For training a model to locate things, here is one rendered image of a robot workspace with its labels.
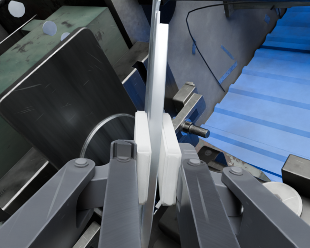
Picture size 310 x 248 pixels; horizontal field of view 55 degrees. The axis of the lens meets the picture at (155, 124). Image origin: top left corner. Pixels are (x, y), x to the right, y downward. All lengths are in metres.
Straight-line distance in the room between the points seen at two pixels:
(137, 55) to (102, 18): 0.09
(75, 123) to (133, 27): 0.29
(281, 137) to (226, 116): 0.40
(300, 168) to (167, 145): 0.24
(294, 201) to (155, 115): 0.24
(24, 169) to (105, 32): 0.27
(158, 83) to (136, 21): 0.45
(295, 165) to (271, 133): 1.62
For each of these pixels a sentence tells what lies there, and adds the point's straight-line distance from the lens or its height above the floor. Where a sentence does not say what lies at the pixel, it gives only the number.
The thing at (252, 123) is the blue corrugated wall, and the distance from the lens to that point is 2.06.
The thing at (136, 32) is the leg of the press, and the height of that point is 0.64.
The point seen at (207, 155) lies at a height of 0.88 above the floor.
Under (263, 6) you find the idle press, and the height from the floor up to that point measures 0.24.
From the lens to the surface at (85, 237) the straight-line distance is 0.53.
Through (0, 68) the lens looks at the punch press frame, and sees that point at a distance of 0.58.
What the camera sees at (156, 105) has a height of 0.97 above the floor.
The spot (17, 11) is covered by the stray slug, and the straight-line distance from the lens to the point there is 0.48.
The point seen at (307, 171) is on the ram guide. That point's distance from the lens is 0.37.
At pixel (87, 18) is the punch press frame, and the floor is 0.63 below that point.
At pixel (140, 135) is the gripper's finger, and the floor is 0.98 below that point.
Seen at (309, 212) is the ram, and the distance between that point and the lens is 0.38.
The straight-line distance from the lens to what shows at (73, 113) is 0.38.
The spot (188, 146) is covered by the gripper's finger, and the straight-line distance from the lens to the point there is 0.17.
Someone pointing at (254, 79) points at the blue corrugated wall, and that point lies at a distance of 2.36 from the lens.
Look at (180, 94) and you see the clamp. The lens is 0.63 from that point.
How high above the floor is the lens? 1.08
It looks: 39 degrees down
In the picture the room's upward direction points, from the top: 110 degrees clockwise
